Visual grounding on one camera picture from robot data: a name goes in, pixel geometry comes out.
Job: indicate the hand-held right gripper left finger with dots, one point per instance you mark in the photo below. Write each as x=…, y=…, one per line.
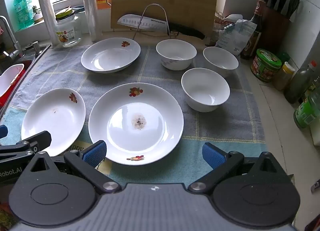
x=96, y=152

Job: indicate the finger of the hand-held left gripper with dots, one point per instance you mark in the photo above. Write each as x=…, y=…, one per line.
x=3, y=131
x=37, y=139

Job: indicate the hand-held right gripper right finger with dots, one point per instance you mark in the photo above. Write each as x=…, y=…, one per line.
x=212, y=154

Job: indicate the plain white bowl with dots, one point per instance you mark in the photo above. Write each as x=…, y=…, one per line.
x=220, y=59
x=203, y=88

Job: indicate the large white fruit-print plate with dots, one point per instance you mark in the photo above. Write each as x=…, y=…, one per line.
x=150, y=111

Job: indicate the white floral-print bowl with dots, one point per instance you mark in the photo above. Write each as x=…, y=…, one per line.
x=175, y=48

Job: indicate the stainless steel sink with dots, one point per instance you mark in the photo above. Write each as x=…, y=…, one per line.
x=37, y=56

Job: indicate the metal sink soap dispenser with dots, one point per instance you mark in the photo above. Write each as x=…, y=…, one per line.
x=35, y=46

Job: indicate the grey blue checked towel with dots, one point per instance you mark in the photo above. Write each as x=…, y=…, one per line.
x=155, y=76

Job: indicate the metal faucet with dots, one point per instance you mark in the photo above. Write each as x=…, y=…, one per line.
x=11, y=34

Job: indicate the green-lid sauce jar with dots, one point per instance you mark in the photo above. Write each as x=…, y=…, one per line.
x=265, y=68

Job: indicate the green plastic bottle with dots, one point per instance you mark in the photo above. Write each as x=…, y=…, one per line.
x=306, y=113

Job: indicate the small yellow-lid jar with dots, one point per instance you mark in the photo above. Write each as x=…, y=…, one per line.
x=283, y=76

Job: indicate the glass jar yellow-green lid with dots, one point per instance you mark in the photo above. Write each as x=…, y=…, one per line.
x=67, y=33

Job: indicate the dark green oil bottle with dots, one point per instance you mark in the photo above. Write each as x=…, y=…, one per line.
x=298, y=83

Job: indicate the white blue paper bag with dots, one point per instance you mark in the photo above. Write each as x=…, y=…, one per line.
x=232, y=38

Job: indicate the small potted plant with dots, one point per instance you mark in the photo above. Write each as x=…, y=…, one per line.
x=38, y=17

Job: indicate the short plastic wrap roll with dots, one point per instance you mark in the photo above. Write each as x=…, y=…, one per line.
x=48, y=18

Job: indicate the green detergent bottle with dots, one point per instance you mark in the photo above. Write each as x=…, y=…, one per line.
x=22, y=11

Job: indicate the dark soy sauce bottle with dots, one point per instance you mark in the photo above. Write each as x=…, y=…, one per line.
x=253, y=38

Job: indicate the red white packet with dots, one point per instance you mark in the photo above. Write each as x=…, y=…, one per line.
x=225, y=19

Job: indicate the wooden knife block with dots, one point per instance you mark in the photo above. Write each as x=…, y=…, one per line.
x=275, y=28

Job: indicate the tall plastic wrap roll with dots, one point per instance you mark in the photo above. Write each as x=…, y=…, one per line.
x=90, y=3

